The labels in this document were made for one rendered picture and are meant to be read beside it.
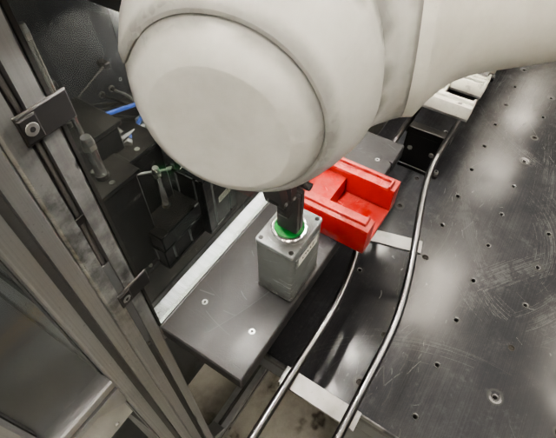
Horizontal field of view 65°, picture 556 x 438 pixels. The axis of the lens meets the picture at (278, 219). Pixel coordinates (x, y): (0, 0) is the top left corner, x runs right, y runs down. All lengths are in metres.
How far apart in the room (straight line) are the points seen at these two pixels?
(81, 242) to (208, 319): 0.26
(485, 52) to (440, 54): 0.03
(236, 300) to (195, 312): 0.06
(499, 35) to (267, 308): 0.51
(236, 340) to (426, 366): 0.41
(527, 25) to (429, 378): 0.75
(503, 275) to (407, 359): 0.30
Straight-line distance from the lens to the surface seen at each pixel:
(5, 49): 0.34
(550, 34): 0.21
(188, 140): 0.16
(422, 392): 0.88
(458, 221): 1.11
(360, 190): 0.76
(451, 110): 1.10
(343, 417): 0.70
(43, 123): 0.37
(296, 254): 0.55
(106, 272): 0.50
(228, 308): 0.65
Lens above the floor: 1.48
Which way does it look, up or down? 51 degrees down
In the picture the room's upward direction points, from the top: straight up
